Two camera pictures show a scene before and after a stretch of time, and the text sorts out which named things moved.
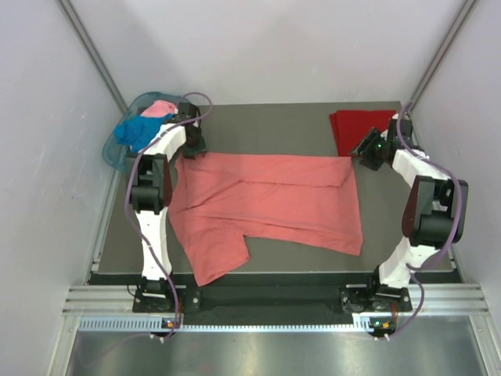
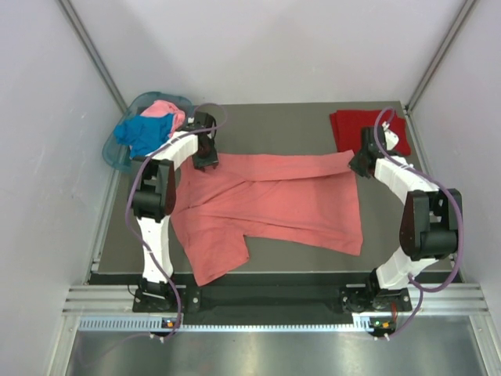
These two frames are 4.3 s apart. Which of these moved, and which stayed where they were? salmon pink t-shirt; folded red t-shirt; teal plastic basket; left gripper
Moved: left gripper
Stayed: teal plastic basket; folded red t-shirt; salmon pink t-shirt
